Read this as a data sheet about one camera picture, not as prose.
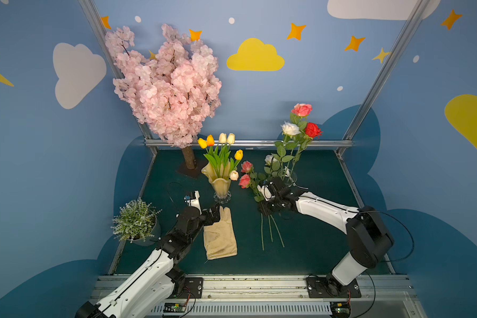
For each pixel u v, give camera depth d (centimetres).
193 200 70
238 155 76
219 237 88
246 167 108
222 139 83
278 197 75
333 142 117
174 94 62
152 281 50
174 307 72
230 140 82
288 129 80
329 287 66
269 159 112
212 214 73
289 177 92
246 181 103
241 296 73
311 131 80
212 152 82
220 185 86
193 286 76
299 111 80
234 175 70
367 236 46
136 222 74
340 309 73
